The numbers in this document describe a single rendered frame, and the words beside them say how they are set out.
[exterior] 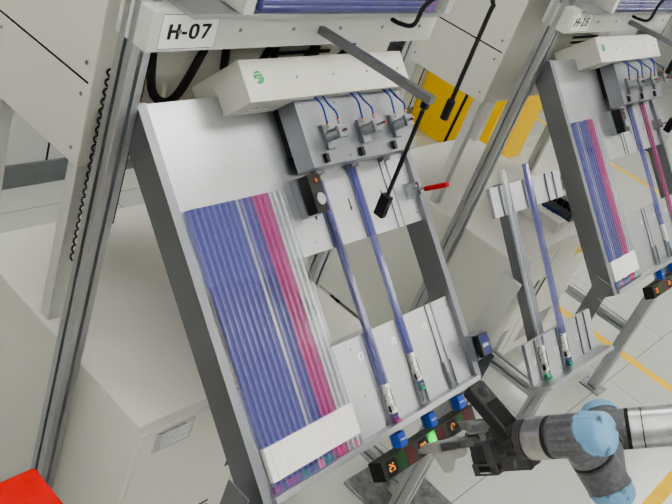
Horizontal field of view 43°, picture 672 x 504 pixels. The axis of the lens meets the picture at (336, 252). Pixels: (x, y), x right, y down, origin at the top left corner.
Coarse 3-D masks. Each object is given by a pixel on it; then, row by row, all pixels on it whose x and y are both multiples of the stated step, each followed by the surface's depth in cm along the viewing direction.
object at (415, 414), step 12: (468, 384) 188; (444, 396) 181; (420, 408) 176; (432, 408) 177; (408, 420) 171; (384, 432) 165; (360, 444) 161; (372, 444) 162; (348, 456) 157; (324, 468) 152; (312, 480) 150; (288, 492) 145
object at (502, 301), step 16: (496, 288) 215; (512, 288) 212; (496, 304) 216; (512, 304) 215; (480, 320) 220; (496, 320) 217; (496, 336) 222; (352, 480) 254; (368, 480) 256; (368, 496) 251; (384, 496) 253; (416, 496) 257; (432, 496) 259
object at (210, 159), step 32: (160, 128) 146; (192, 128) 151; (224, 128) 156; (256, 128) 162; (192, 160) 149; (224, 160) 154; (256, 160) 160; (288, 160) 166; (192, 192) 148; (224, 192) 153; (256, 192) 158; (288, 192) 164; (352, 192) 178; (320, 224) 169; (352, 224) 175; (384, 224) 183
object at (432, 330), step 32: (416, 320) 183; (448, 320) 191; (352, 352) 167; (384, 352) 174; (416, 352) 181; (448, 352) 189; (352, 384) 165; (416, 384) 178; (448, 384) 186; (384, 416) 170; (256, 448) 145
